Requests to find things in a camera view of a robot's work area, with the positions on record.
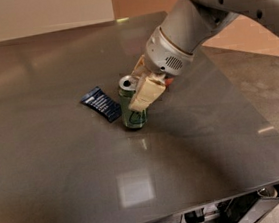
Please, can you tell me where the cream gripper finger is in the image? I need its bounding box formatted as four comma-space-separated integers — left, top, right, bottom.
128, 74, 166, 112
131, 55, 148, 79

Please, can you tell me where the green soda can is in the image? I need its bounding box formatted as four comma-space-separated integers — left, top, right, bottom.
118, 75, 147, 129

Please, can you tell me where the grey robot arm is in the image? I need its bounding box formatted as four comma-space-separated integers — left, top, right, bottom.
129, 0, 279, 112

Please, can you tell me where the blue rxbar wrapper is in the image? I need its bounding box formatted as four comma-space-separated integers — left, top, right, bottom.
80, 86, 122, 123

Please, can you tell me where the red apple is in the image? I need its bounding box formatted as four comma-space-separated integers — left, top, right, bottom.
164, 78, 174, 87

